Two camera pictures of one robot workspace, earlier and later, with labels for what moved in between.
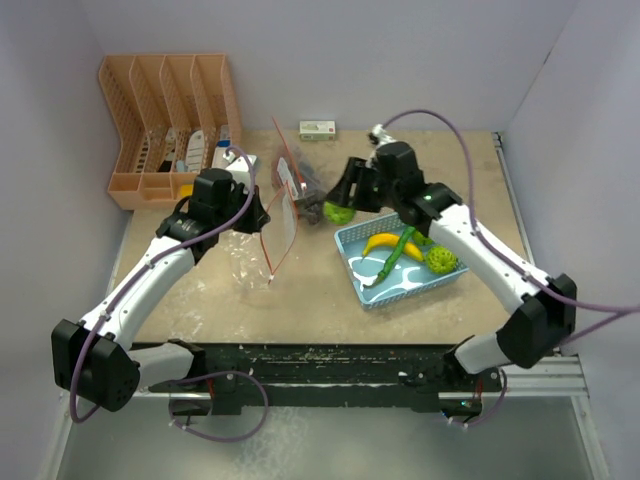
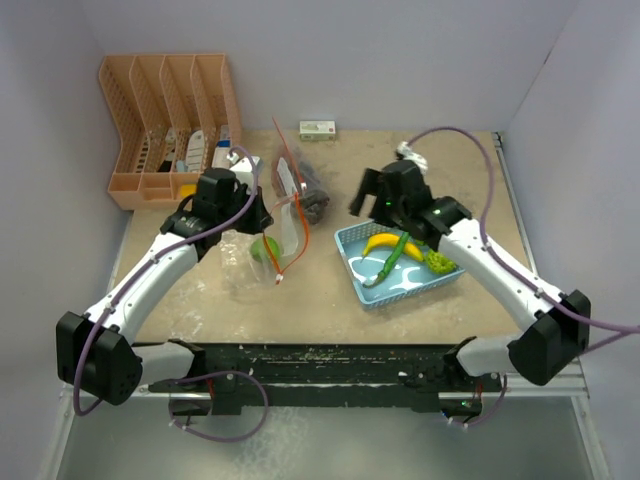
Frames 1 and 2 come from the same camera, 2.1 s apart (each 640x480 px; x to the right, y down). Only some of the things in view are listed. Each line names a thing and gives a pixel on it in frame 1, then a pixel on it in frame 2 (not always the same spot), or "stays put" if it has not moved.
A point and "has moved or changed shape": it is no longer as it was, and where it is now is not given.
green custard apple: [338, 215] -> [260, 252]
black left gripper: [257, 216] stays put
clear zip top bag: [253, 259] has moved or changed shape
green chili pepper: [408, 234] stays put
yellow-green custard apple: [441, 260] stays put
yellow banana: [385, 239] stays put
